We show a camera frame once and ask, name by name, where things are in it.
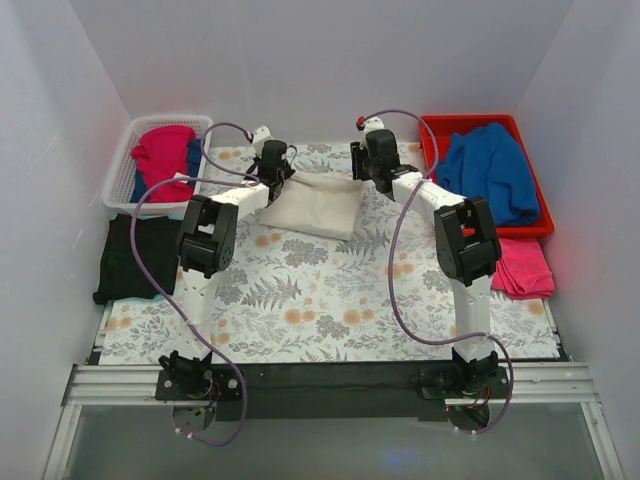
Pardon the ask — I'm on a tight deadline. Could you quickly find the cream t shirt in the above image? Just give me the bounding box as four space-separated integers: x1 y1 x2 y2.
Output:
259 172 364 240

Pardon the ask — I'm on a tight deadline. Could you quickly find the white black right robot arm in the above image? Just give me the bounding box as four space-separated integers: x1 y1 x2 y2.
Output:
350 118 501 398

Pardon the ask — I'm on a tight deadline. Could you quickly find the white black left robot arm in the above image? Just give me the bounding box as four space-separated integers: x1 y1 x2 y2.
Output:
159 139 294 400

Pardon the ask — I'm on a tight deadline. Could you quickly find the red plastic bin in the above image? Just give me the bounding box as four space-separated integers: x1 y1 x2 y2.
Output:
420 114 554 238

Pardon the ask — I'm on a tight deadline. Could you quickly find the navy t shirt in basket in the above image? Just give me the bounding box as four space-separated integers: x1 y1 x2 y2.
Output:
130 139 202 203

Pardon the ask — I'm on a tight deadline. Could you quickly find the blue t shirt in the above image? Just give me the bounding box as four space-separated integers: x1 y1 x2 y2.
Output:
435 122 541 227

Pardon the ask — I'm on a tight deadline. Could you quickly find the magenta t shirt in basket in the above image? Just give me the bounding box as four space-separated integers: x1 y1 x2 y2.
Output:
131 125 202 203

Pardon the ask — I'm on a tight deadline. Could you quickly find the folded black t shirt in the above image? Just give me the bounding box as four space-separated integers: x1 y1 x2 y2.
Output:
93 214 180 305

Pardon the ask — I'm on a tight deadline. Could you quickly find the folded pink t shirt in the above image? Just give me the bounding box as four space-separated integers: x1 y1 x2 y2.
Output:
491 238 555 300

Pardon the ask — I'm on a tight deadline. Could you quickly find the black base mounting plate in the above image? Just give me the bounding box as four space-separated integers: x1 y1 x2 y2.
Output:
154 361 509 422

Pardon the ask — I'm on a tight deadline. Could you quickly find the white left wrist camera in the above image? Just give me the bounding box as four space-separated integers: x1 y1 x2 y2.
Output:
249 125 273 149

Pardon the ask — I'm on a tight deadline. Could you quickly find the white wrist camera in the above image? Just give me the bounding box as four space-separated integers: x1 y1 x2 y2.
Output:
356 116 385 132
249 125 273 149

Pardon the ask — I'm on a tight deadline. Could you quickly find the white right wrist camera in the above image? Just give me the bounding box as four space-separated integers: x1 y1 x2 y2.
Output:
356 116 385 132

